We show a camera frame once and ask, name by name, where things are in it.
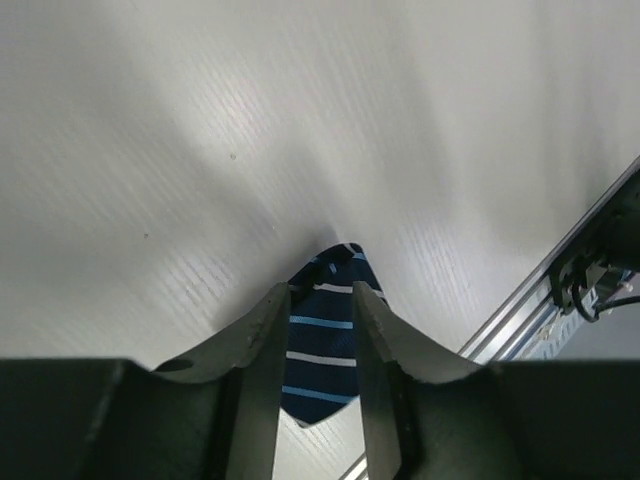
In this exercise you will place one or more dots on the aluminium front rail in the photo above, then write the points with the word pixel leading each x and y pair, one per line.
pixel 518 331

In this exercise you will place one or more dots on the navy blue striped tie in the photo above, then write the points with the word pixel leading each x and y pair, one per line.
pixel 320 373

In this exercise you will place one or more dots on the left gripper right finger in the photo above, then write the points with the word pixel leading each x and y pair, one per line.
pixel 429 413

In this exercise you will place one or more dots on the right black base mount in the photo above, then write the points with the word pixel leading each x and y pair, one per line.
pixel 605 245

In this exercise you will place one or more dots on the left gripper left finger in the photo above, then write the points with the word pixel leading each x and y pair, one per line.
pixel 209 413

